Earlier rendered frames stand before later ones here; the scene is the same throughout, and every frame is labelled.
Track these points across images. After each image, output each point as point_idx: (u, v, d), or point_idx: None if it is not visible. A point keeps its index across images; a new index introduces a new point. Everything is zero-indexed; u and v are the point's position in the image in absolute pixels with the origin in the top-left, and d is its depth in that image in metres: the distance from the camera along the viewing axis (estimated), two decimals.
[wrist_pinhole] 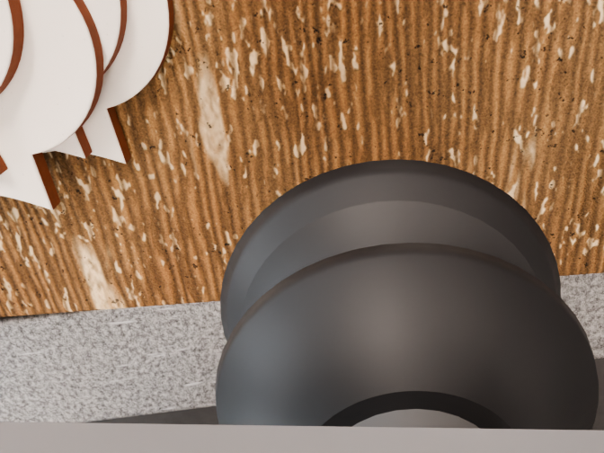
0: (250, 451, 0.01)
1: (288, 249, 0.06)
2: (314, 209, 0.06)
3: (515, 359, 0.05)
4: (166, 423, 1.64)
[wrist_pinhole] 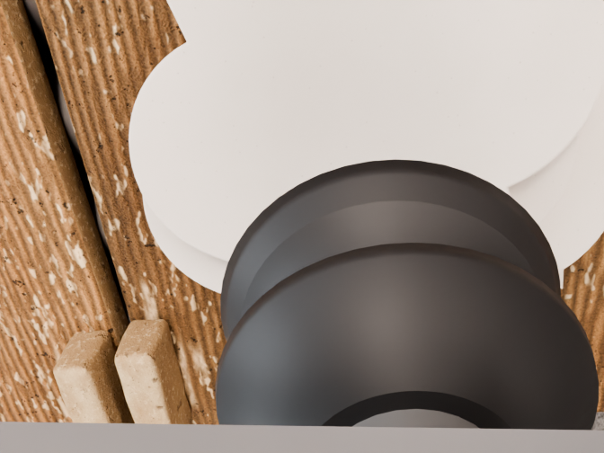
0: (250, 451, 0.01)
1: (288, 249, 0.06)
2: (314, 209, 0.06)
3: (515, 359, 0.05)
4: None
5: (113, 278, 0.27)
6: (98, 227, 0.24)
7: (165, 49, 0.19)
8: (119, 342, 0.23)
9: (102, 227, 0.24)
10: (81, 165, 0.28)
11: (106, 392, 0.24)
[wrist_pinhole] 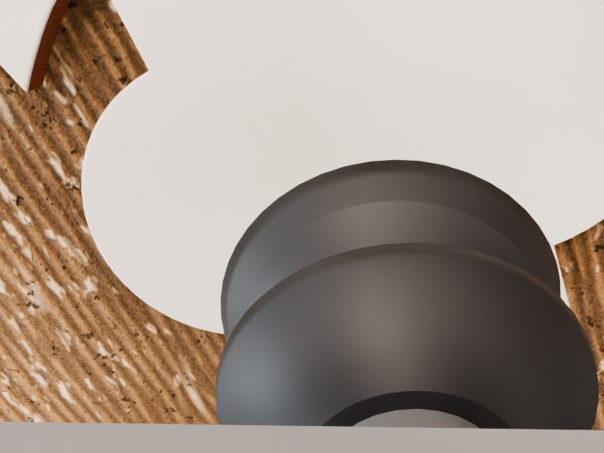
0: (250, 451, 0.01)
1: (288, 249, 0.06)
2: (314, 209, 0.06)
3: (515, 359, 0.05)
4: None
5: None
6: None
7: None
8: None
9: None
10: None
11: None
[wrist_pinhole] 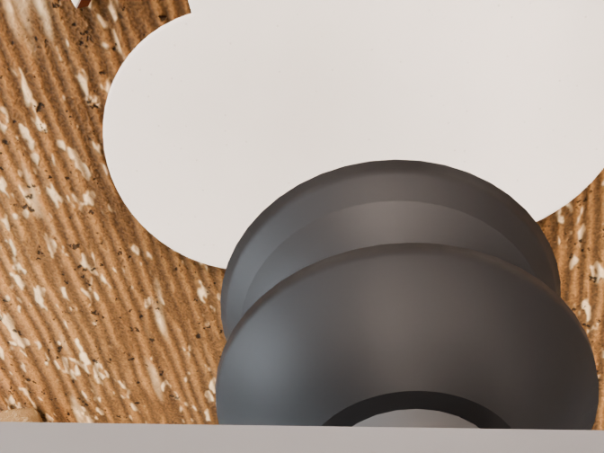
0: (250, 451, 0.01)
1: (288, 249, 0.06)
2: (314, 209, 0.06)
3: (515, 359, 0.05)
4: None
5: None
6: None
7: None
8: None
9: None
10: None
11: None
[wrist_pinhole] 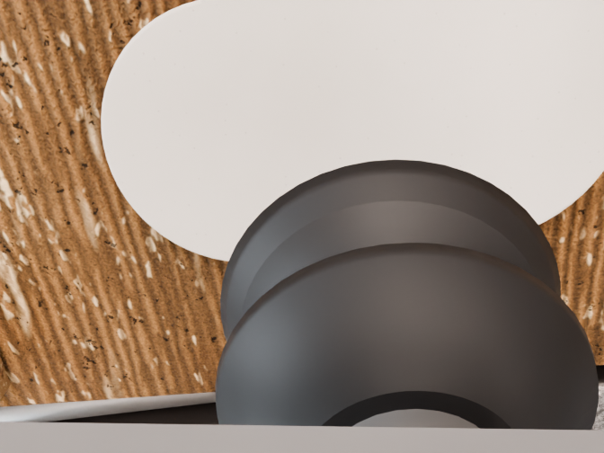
0: (250, 451, 0.01)
1: (288, 249, 0.06)
2: (314, 209, 0.06)
3: (515, 359, 0.05)
4: None
5: None
6: None
7: None
8: None
9: None
10: None
11: None
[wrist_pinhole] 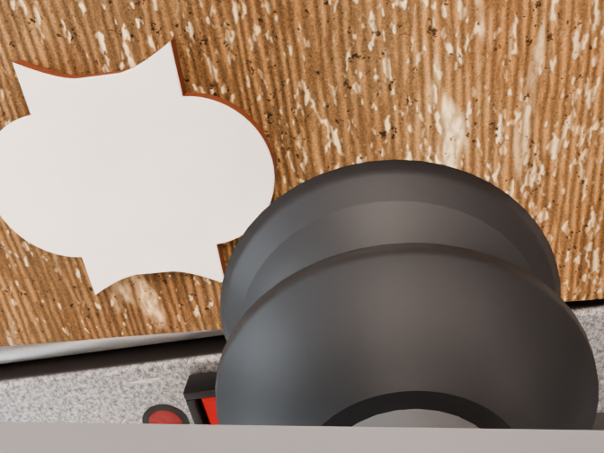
0: (250, 451, 0.01)
1: (288, 249, 0.06)
2: (314, 209, 0.06)
3: (515, 359, 0.05)
4: None
5: None
6: None
7: None
8: None
9: None
10: None
11: None
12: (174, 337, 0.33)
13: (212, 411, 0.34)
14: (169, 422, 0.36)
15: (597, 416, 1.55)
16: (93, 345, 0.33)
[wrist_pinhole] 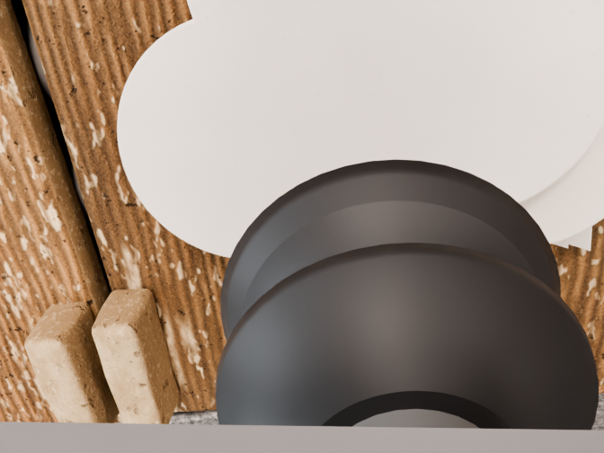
0: (250, 451, 0.01)
1: (288, 249, 0.06)
2: (314, 209, 0.06)
3: (515, 359, 0.05)
4: None
5: (94, 247, 0.25)
6: (75, 188, 0.22)
7: None
8: (98, 313, 0.21)
9: (79, 188, 0.22)
10: (60, 126, 0.26)
11: (84, 368, 0.22)
12: None
13: None
14: None
15: None
16: None
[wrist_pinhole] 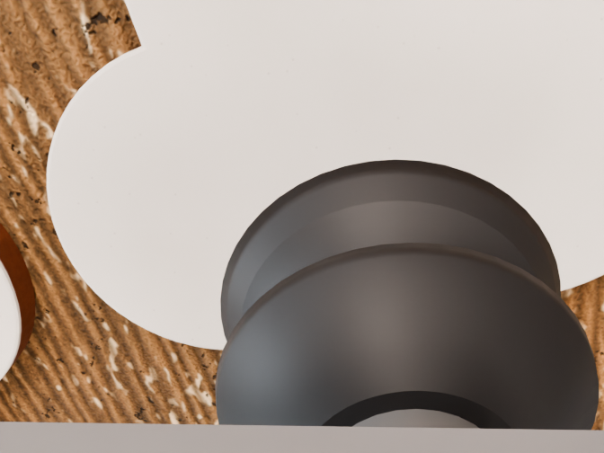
0: (250, 451, 0.01)
1: (288, 249, 0.06)
2: (314, 209, 0.06)
3: (515, 359, 0.05)
4: None
5: None
6: None
7: None
8: None
9: None
10: None
11: None
12: None
13: None
14: None
15: None
16: None
